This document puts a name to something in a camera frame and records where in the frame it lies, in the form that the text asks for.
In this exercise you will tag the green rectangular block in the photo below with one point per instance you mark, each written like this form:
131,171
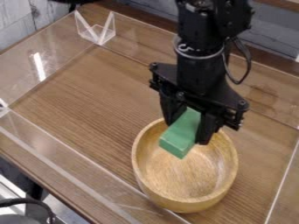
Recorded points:
178,138

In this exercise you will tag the clear acrylic tray wall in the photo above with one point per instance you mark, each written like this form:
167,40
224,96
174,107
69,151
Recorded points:
96,193

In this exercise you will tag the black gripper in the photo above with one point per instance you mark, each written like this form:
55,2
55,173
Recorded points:
195,83

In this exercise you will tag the brown wooden bowl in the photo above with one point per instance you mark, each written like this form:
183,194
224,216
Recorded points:
188,184

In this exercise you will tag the clear acrylic corner bracket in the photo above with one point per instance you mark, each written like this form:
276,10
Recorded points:
99,34

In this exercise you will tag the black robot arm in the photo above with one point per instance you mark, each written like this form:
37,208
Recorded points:
208,28

